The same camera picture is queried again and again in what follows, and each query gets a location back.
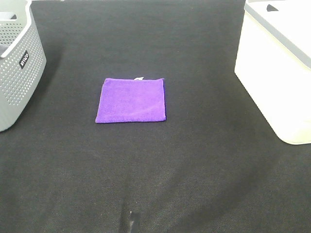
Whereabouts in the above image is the purple towel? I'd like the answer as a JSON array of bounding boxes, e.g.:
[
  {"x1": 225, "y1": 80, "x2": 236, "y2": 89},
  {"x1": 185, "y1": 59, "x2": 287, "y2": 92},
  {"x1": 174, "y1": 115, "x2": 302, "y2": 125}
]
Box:
[{"x1": 95, "y1": 78, "x2": 166, "y2": 123}]

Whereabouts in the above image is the black fabric table mat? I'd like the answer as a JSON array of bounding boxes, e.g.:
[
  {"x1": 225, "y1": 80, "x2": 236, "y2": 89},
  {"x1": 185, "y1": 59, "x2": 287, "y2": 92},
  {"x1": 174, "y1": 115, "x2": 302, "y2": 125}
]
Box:
[{"x1": 0, "y1": 0, "x2": 311, "y2": 233}]

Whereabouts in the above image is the white plastic storage bin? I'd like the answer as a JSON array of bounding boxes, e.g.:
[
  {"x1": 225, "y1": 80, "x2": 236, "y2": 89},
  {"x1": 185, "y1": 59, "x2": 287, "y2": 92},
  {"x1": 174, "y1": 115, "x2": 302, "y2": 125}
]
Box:
[{"x1": 234, "y1": 0, "x2": 311, "y2": 145}]

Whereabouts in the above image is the grey perforated plastic basket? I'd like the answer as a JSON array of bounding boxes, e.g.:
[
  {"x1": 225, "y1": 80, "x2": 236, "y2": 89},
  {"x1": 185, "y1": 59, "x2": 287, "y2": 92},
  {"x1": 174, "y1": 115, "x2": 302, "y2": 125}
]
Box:
[{"x1": 0, "y1": 0, "x2": 47, "y2": 131}]

